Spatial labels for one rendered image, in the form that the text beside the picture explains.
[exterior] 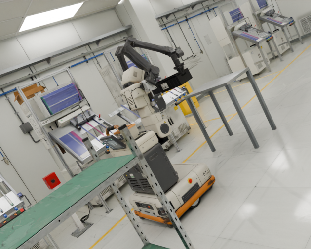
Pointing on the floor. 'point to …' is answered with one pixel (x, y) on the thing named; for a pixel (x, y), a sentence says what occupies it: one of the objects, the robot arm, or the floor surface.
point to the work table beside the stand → (224, 81)
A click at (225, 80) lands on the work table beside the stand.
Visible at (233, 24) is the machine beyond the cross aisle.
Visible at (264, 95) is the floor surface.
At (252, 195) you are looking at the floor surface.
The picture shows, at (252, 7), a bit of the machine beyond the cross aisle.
